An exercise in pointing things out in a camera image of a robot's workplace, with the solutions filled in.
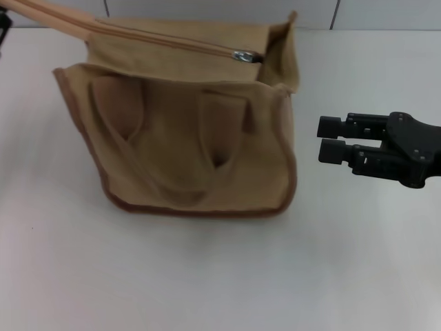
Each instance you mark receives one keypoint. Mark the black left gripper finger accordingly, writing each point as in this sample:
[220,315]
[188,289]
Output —
[4,25]

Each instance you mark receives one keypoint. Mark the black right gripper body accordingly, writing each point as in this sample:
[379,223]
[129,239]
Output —
[417,148]

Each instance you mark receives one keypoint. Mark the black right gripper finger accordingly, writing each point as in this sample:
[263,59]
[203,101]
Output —
[355,124]
[365,160]

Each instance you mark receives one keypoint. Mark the silver metal zipper pull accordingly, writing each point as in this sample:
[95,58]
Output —
[245,56]

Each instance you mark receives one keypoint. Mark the khaki canvas food bag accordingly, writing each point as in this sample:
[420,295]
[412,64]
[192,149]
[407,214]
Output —
[179,138]

